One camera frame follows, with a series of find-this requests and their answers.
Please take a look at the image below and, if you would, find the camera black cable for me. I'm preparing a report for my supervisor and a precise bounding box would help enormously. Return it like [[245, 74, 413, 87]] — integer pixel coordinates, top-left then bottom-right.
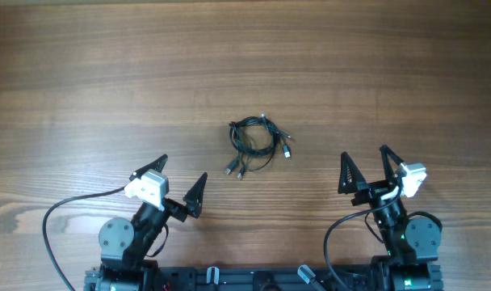
[[41, 186, 128, 291], [323, 188, 404, 291]]

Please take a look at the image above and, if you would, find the black usb cable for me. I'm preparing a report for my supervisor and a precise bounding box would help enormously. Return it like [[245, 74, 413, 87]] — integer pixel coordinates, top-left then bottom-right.
[[229, 113, 292, 159], [224, 116, 279, 176], [229, 120, 279, 181]]

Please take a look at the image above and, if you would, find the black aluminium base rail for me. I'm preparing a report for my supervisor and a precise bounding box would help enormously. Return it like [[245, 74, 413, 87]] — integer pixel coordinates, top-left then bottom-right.
[[83, 264, 444, 291]]

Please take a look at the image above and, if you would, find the right camera black cable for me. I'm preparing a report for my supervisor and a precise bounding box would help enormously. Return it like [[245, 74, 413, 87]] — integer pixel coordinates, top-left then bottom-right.
[[323, 188, 404, 291]]

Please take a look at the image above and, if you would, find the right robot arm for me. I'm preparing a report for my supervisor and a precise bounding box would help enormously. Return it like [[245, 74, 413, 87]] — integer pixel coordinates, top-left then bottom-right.
[[338, 145, 443, 290]]

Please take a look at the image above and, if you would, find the left camera black cable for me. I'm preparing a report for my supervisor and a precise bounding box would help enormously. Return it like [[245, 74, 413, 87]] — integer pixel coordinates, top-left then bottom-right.
[[41, 186, 128, 291]]

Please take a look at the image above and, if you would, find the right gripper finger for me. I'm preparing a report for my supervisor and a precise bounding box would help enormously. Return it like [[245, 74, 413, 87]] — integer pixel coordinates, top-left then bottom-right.
[[338, 152, 367, 194], [380, 145, 404, 184]]

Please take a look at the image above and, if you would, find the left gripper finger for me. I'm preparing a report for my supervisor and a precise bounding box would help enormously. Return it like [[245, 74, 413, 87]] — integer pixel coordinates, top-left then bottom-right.
[[129, 154, 168, 181], [183, 172, 208, 218]]

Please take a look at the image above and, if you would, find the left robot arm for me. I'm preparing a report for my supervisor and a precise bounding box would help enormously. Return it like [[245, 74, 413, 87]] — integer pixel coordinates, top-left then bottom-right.
[[83, 154, 208, 291]]

